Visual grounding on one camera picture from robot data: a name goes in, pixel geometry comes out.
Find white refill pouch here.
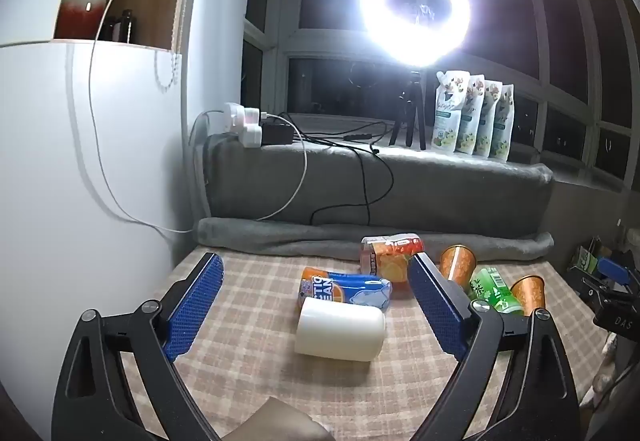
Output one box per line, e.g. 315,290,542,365
457,75,487,156
475,80,504,158
490,84,516,162
431,71,471,153

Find short white cable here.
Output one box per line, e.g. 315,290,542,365
257,112,308,222

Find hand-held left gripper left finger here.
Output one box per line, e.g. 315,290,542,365
50,251,225,441

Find green box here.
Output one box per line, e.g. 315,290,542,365
573,244,600,275

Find black tripod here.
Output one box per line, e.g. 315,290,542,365
388,68,427,151

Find white cabinet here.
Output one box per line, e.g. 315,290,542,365
0,0,251,422

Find grey cushion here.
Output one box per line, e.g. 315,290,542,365
201,135,556,239

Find beige plaid blanket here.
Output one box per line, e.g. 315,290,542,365
117,245,603,441

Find brown cloth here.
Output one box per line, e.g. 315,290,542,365
234,396,332,441

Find long white cable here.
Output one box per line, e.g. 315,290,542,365
89,0,196,234

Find black power adapter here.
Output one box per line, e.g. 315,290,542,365
260,118,296,146

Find green drink can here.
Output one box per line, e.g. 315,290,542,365
467,267,524,317

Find white power plugs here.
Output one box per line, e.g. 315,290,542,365
222,102,264,150

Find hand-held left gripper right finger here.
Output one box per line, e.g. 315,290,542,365
408,251,585,441

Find rolled grey blanket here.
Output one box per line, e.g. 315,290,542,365
195,217,556,263

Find bead chain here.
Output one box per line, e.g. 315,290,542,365
153,50,181,92

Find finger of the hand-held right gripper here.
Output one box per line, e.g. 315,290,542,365
581,257,636,308

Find orange paper cup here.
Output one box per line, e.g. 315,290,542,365
439,245,477,283
510,274,547,317

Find white cup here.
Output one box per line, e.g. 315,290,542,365
294,296,387,363

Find black cable with switch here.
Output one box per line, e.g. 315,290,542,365
295,118,396,144

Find dark glass bottle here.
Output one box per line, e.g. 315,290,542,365
119,9,139,44

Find blue and orange drink can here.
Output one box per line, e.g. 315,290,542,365
299,266,394,311

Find window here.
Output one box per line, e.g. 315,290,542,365
242,0,640,184

